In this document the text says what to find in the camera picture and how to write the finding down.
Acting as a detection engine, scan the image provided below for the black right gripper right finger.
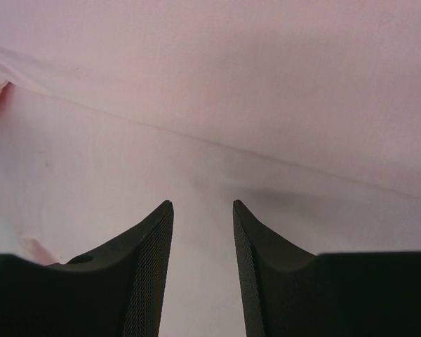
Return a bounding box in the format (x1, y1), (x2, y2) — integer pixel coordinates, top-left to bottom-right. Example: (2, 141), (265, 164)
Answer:
(233, 200), (421, 336)

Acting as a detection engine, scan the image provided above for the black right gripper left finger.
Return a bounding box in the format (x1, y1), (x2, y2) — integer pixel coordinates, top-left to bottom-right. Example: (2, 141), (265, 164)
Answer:
(0, 201), (174, 336)

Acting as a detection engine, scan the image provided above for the light pink t-shirt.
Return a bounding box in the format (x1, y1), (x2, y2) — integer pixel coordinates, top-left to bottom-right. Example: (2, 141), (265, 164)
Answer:
(0, 1), (421, 336)

